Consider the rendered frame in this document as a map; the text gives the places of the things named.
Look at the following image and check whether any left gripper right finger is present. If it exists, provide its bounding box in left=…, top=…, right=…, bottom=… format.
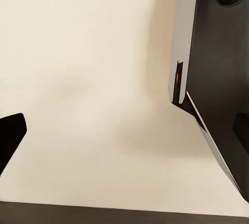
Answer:
left=232, top=113, right=249, bottom=155

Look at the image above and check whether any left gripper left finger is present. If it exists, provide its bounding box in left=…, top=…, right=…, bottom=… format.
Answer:
left=0, top=113, right=27, bottom=175

